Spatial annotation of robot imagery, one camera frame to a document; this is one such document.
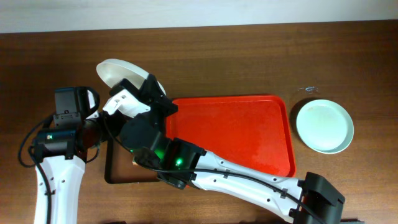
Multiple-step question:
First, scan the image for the pale green plate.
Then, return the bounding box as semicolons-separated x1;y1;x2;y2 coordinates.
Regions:
295;100;354;154

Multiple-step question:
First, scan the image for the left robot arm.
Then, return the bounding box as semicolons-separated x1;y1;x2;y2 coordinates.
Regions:
28;118;104;224

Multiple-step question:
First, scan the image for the red plastic tray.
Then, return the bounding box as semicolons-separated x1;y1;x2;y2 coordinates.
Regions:
166;95;296;177

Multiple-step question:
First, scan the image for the white plate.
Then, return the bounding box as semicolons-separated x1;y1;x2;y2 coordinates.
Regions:
96;58;149;96

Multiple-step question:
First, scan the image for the black rectangular tray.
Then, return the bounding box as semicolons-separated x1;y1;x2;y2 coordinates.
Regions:
104;139;159;184

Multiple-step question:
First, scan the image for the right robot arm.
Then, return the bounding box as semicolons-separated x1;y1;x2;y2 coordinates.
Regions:
103;74;345;223

